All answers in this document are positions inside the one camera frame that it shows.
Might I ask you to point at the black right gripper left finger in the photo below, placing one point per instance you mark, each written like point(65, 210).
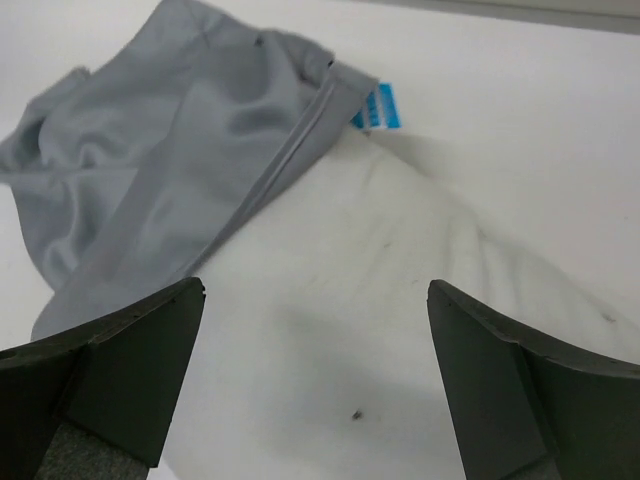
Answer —
point(96, 401)

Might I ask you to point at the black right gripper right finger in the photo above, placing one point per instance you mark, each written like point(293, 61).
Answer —
point(526, 405)

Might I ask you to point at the white pillow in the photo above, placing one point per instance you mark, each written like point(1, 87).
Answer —
point(315, 359)

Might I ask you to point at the grey pillowcase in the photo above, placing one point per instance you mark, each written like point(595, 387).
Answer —
point(126, 179)

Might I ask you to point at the blue pillow label tag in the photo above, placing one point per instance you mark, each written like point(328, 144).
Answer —
point(379, 112)

